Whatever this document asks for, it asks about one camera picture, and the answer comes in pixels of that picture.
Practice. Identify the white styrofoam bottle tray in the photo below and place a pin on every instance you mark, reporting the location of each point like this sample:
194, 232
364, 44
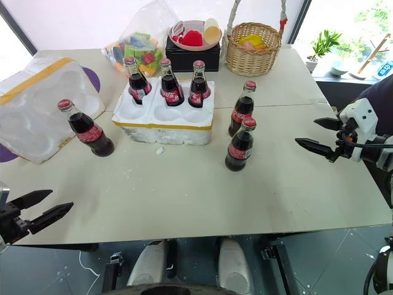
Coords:
172, 129

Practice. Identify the black table leg frame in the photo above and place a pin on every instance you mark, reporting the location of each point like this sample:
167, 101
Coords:
112, 272
281, 264

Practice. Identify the person in dark blue clothing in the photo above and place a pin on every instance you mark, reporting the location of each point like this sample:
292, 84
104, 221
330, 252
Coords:
380, 95

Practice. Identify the wooden stand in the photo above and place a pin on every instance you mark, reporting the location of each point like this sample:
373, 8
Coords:
373, 56

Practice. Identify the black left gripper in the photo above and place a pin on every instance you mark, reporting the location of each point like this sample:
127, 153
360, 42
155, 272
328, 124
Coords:
12, 225

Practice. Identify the small green potted plant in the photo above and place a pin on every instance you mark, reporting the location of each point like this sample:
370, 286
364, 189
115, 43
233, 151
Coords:
322, 43

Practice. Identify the white and red toy piece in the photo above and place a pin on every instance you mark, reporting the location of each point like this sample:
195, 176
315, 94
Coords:
177, 30

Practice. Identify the plastic bag of colourful blocks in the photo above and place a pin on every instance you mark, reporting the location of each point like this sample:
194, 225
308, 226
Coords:
144, 46

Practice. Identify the blue and white bottle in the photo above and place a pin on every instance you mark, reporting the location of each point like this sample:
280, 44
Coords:
383, 70

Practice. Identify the pale green bowl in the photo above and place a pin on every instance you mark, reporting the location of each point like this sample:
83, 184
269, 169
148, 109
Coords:
339, 70

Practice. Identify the glass cola bottle red cap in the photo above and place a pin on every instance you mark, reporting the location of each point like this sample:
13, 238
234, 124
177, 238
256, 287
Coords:
171, 89
199, 89
242, 110
138, 84
90, 133
240, 150

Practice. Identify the beige paper cup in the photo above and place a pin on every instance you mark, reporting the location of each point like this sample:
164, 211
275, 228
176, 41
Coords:
212, 30

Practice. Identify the black rectangular box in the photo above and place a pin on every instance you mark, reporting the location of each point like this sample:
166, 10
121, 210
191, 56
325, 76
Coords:
193, 58

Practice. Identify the yellow toy food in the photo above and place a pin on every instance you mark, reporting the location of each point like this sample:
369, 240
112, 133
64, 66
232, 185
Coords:
251, 39

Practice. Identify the white rounded robot leg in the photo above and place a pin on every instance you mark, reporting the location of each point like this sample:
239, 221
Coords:
235, 267
147, 264

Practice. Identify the orange toy food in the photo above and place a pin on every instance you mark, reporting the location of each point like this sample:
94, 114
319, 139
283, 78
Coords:
259, 47

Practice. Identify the styrofoam lid with yellow tape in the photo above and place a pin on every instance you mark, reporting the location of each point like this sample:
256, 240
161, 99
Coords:
33, 107

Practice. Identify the dark rounded robot torso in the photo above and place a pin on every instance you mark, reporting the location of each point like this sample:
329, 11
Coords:
172, 290

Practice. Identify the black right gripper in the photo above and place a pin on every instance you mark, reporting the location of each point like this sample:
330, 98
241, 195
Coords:
345, 144

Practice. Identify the pink round plate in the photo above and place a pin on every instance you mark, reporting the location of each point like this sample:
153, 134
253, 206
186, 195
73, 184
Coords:
196, 46

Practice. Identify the red toy fruit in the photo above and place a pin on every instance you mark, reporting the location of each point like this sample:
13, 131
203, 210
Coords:
192, 38

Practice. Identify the black window frame bar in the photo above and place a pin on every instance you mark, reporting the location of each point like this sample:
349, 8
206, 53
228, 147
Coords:
301, 20
17, 26

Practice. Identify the purple round mat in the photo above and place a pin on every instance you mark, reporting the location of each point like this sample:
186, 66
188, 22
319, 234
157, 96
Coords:
92, 78
7, 155

